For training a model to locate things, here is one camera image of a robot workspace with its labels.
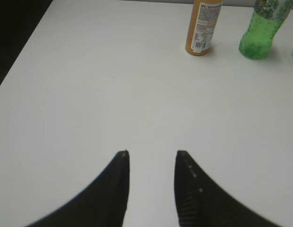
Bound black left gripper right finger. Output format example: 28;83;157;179
174;150;276;227

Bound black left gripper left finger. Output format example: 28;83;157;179
31;150;129;227

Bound green plastic soda bottle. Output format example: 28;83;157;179
239;0;293;60

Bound orange juice bottle white cap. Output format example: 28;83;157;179
185;0;223;56

